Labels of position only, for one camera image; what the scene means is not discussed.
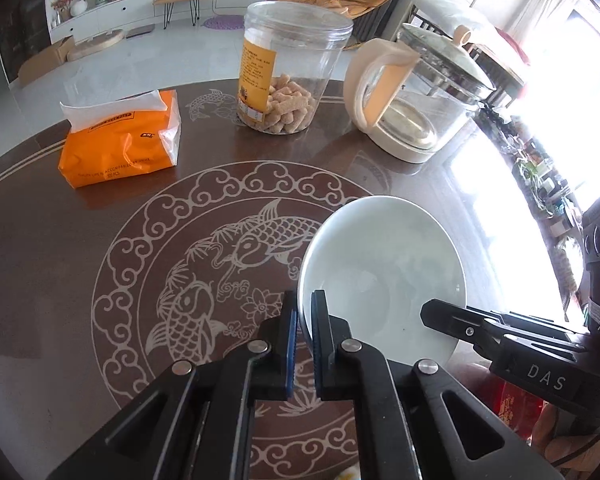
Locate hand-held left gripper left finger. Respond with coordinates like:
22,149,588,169
45,290,301,480

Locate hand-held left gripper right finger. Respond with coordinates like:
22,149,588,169
307,290,566,480

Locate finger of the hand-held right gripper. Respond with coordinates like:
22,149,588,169
420,298,588,361
480,308,588,338

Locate white ceramic bowl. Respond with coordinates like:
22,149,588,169
297,196,467,367

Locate orange tissue pack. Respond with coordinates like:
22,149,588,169
58,89,182,189

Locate clear plastic snack jar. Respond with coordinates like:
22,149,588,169
237,1,355,136

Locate white curtain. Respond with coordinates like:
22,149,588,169
510,0,581,41

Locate purple round rug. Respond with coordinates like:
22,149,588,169
202,15,246,31

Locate round beige floor cushion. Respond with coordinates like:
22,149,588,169
67,29,126,61

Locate white television cabinet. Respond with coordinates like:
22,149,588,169
45,0,281,43

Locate cardboard box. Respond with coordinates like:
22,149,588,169
17,35,76,86

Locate red flowers in white vase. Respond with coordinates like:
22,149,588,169
50,0,88,22

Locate glass kettle with cream handle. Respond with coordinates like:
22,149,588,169
343,22,497,164

